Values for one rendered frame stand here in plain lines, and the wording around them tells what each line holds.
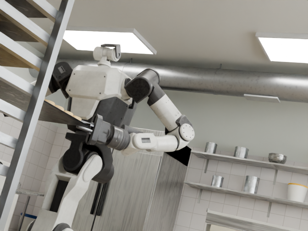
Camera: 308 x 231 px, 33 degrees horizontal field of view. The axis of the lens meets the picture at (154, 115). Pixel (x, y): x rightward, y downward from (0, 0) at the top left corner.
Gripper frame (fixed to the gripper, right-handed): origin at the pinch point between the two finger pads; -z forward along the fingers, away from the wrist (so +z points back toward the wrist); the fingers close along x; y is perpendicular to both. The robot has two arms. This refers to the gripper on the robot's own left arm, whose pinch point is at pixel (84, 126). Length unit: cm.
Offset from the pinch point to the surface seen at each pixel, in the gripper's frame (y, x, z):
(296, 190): -253, 67, 393
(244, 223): -5, -16, 95
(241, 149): -322, 108, 354
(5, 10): 34, 17, -49
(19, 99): 8.2, -0.8, -29.6
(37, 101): 25.7, -2.9, -28.7
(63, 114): 10.6, -0.7, -13.4
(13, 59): 20.2, 8.1, -38.8
